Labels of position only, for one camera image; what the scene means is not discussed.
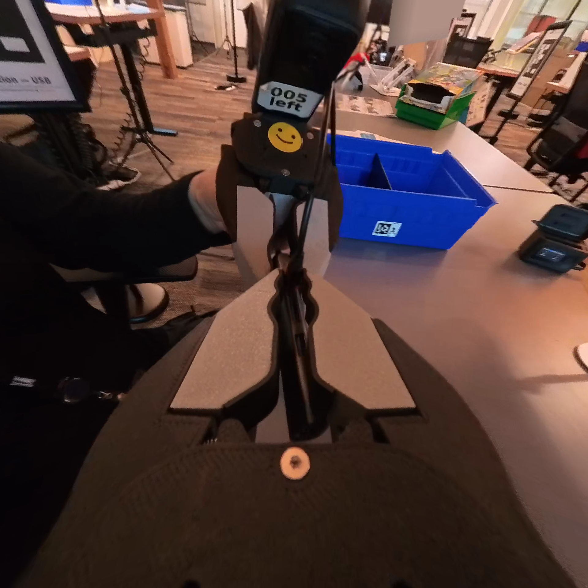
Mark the green cardboard box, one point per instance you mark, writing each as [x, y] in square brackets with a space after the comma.
[436, 105]

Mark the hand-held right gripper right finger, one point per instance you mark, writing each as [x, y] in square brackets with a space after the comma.
[363, 363]

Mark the person's dark clothed body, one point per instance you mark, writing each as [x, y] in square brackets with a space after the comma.
[46, 436]

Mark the blue plastic bin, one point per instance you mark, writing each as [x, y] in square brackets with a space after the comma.
[413, 216]

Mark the clear acrylic stand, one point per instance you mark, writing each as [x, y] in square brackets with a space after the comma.
[395, 78]

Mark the black framed marker sign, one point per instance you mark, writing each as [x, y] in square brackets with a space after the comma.
[41, 87]

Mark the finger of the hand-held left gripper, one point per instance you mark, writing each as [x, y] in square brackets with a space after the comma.
[321, 225]
[252, 220]

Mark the white printed paper sheet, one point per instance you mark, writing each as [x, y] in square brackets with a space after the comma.
[367, 105]

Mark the person's left forearm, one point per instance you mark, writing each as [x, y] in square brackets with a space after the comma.
[115, 216]

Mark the white stand base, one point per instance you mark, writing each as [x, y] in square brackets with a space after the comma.
[583, 356]

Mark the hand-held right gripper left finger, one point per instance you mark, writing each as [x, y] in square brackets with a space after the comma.
[220, 363]

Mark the black office chair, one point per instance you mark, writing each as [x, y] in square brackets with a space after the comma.
[574, 124]

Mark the black chair with armrest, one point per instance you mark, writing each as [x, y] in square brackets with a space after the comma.
[151, 271]

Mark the person's left hand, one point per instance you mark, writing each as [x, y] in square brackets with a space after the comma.
[206, 202]

